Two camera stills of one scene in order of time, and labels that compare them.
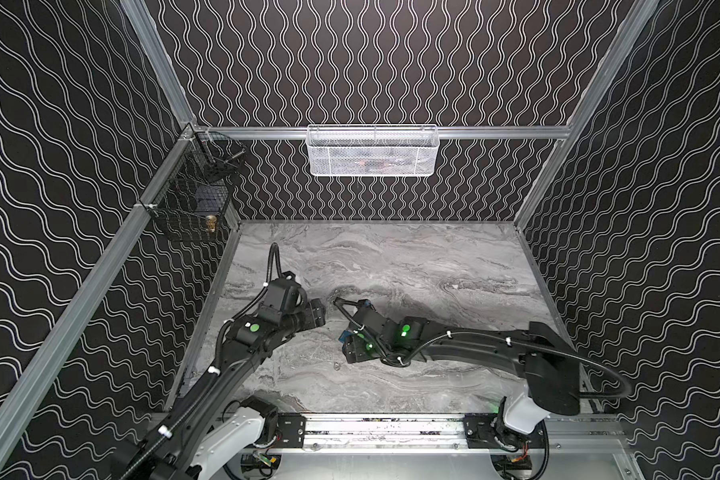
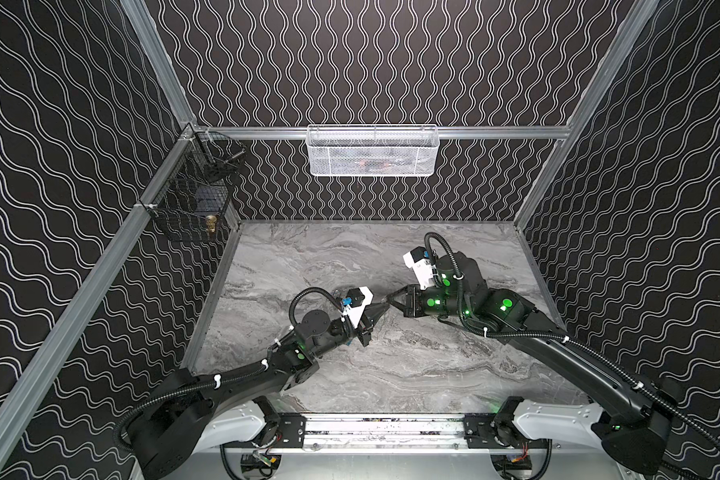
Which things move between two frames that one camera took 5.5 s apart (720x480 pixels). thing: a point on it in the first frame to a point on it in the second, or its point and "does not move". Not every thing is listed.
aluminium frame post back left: (158, 60) does not move
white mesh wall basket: (373, 150) does not move
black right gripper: (359, 315) to (414, 301)
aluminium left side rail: (74, 313) does not move
